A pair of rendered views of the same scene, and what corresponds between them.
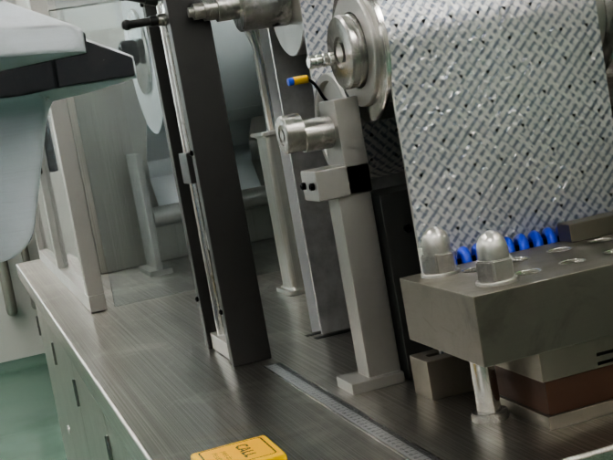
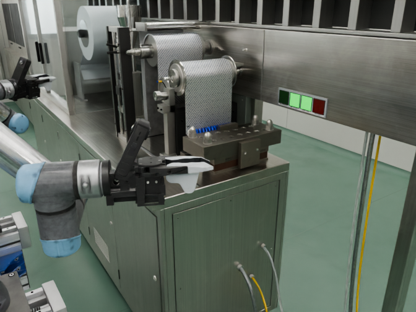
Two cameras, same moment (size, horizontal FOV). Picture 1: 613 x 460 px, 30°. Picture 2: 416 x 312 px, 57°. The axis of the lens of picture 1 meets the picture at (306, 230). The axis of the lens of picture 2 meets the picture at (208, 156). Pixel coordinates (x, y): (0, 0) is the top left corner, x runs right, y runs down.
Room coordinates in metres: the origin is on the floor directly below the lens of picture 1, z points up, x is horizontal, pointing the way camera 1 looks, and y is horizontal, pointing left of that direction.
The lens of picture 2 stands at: (-0.38, 0.26, 1.53)
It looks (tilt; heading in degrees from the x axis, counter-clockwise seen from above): 22 degrees down; 343
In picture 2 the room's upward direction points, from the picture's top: straight up
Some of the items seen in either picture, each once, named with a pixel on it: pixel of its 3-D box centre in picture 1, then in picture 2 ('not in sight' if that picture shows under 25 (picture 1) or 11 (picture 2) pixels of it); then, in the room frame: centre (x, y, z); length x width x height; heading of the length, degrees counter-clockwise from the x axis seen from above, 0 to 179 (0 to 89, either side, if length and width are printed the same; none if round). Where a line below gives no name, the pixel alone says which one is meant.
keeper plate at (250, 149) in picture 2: not in sight; (249, 153); (0.96, -0.33, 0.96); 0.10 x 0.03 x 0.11; 107
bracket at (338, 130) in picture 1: (345, 245); (166, 123); (1.20, -0.04, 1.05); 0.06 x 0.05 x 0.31; 107
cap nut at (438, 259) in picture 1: (436, 250); (192, 131); (1.05, -0.12, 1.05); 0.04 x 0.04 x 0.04
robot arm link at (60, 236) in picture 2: not in sight; (60, 222); (0.35, 0.35, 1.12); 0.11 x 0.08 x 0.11; 172
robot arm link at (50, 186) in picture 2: not in sight; (51, 183); (0.34, 0.35, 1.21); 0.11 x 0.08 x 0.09; 82
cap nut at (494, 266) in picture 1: (493, 256); (207, 137); (0.96, -0.15, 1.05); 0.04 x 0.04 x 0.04
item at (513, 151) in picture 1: (514, 162); (209, 109); (1.15, -0.22, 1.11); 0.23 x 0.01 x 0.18; 107
